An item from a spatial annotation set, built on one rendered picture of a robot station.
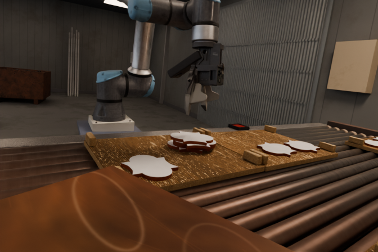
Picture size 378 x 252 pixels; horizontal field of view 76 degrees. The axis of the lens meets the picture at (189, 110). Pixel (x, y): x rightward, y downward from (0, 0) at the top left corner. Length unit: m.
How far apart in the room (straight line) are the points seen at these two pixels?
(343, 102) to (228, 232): 3.45
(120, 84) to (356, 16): 3.17
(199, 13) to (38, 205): 0.57
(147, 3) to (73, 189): 0.55
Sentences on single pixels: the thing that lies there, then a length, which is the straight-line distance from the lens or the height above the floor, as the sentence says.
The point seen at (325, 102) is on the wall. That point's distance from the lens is 3.76.
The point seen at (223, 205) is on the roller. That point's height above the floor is 0.92.
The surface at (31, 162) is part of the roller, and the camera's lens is 0.71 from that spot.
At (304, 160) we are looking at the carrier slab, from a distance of 0.88.
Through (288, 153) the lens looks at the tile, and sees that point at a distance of 0.86.
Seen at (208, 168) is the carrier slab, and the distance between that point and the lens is 0.64.
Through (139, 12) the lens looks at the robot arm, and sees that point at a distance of 0.71.
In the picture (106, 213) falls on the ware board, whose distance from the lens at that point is 0.24.
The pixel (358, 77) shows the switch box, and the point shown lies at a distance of 3.43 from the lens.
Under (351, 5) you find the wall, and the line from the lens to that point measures 3.85.
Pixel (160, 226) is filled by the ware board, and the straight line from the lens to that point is 0.23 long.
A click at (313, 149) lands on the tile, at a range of 0.99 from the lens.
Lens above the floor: 1.17
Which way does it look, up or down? 9 degrees down
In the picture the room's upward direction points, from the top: 6 degrees clockwise
